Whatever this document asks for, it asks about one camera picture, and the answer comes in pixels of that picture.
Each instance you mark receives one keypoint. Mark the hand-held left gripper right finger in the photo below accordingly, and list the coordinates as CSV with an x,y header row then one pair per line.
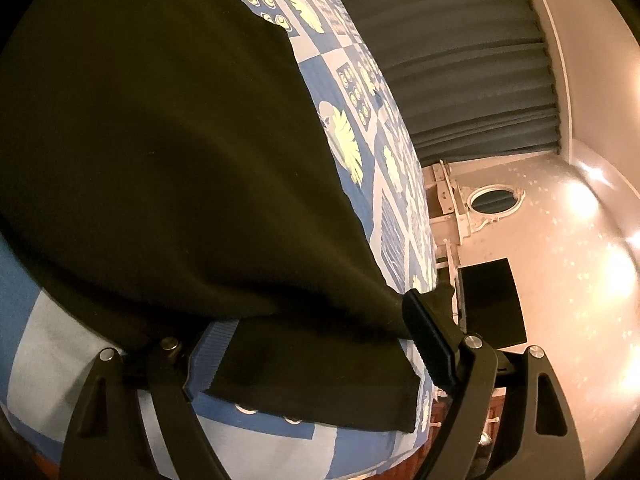
x,y
431,345

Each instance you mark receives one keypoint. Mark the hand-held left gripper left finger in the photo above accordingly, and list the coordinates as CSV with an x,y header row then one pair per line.
x,y
214,357

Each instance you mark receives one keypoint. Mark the black pants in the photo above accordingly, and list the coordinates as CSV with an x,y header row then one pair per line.
x,y
150,135

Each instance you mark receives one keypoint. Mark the black flat television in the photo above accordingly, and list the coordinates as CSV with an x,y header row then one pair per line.
x,y
492,300

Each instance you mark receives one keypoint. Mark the white television stand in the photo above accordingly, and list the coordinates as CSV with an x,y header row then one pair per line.
x,y
450,265

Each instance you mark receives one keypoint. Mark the white dressing table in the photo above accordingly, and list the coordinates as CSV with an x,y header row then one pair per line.
x,y
447,200

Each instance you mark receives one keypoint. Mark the oval white-framed mirror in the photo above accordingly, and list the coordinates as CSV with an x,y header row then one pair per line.
x,y
492,200

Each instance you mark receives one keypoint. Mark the blue patterned bed sheet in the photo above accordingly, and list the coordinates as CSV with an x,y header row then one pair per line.
x,y
350,110

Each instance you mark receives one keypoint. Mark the dark teal curtain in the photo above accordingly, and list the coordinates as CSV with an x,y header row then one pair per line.
x,y
450,60

